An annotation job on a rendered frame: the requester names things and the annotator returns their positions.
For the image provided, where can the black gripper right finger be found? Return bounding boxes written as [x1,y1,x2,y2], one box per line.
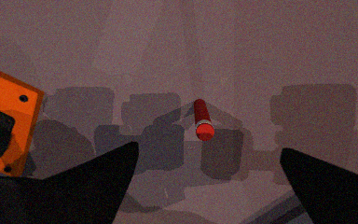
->
[280,147,358,224]

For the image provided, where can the dark red peg with white band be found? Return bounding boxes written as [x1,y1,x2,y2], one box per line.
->
[194,99,214,141]

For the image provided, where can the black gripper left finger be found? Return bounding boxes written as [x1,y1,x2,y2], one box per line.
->
[0,142,139,224]

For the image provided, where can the dark grey panel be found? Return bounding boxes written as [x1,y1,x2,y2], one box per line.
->
[286,212,313,224]

